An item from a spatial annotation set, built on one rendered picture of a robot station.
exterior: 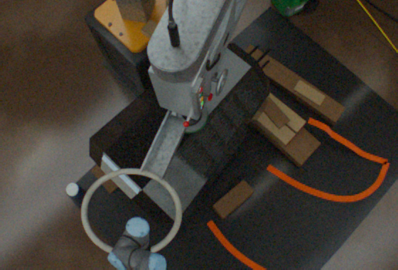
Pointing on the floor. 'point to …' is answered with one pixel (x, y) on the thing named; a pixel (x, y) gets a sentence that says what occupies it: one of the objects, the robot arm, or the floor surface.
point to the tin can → (74, 190)
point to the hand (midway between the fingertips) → (135, 259)
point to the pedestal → (121, 55)
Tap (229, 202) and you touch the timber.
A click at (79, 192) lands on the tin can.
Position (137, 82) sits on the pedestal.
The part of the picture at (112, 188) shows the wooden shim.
